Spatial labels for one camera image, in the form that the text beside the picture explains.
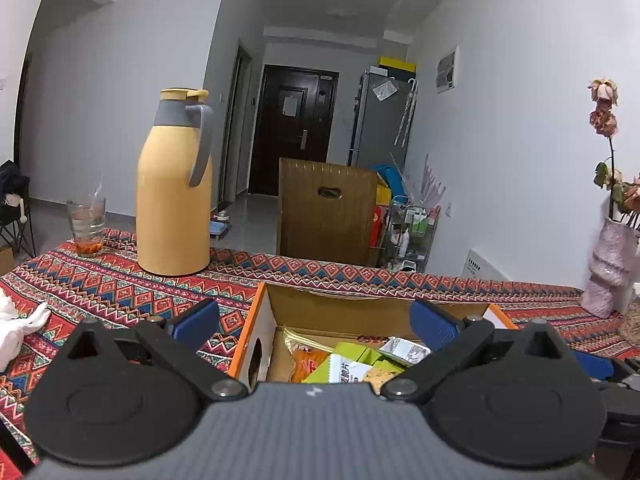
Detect small orange cracker packet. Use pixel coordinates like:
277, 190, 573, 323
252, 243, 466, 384
362, 367, 398, 394

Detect dried pink roses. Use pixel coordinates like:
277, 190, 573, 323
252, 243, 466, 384
588, 78, 639, 231

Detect red gift bag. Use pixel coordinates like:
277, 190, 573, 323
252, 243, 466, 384
369, 205, 386, 248

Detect dark entrance door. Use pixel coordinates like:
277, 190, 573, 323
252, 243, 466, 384
248, 64, 338, 196

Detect black folding chair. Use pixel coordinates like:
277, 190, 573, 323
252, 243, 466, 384
0, 159, 37, 257

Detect large orange snack bag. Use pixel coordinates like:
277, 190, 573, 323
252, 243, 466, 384
283, 327, 333, 382

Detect pink ceramic vase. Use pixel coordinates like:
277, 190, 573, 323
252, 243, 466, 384
580, 219, 639, 318

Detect woven tissue box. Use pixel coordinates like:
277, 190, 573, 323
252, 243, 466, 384
618, 301, 640, 347

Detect yellow thermos jug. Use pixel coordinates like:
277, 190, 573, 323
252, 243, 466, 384
136, 88, 213, 278

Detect patterned red tablecloth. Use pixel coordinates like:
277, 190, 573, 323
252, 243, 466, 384
1, 230, 639, 458

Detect lime green snack packet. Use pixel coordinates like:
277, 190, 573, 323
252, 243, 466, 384
304, 342, 406, 384

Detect white crumpled cloth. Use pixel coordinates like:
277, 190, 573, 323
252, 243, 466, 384
0, 292, 51, 373

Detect yellow box on fridge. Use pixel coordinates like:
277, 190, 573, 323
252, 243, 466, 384
378, 55, 416, 73

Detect wire storage cart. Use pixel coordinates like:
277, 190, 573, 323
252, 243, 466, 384
378, 195, 440, 274

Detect white wall panel box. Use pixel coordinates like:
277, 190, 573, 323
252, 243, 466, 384
435, 47, 459, 93

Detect red cardboard snack box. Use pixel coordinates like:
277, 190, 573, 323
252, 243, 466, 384
228, 283, 516, 388

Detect glass cup with drink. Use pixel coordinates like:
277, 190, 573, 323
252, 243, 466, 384
66, 177, 106, 257

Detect grey refrigerator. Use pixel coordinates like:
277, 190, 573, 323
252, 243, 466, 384
347, 66, 418, 170

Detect white snack packet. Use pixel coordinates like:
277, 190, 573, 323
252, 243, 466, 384
378, 337, 432, 367

